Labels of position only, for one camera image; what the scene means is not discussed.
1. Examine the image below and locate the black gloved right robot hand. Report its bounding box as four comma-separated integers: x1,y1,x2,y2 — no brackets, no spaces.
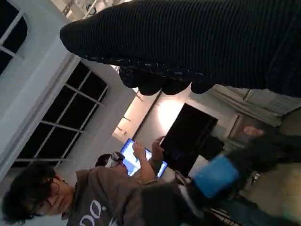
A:
59,0,301,97

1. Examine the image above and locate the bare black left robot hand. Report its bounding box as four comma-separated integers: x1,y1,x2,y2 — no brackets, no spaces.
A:
188,133,301,202

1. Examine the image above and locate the black monitor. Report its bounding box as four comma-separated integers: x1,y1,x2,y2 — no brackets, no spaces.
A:
161,103,219,178

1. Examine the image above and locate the person with headset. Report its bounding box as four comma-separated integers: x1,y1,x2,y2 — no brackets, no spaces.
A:
95,136,169,183

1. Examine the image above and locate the person in light clothing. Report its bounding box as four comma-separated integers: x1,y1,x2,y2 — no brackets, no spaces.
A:
209,83,301,137

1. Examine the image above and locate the blue lit screen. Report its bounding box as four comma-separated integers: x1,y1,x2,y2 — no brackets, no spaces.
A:
119,138,168,178

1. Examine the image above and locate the person with glasses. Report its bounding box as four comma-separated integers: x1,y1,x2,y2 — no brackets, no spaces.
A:
0,161,189,226

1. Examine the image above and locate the large dark grid window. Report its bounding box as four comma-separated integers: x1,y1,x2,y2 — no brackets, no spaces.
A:
14,62,109,165

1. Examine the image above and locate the small dark window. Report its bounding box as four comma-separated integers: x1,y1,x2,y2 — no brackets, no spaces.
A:
0,0,28,76

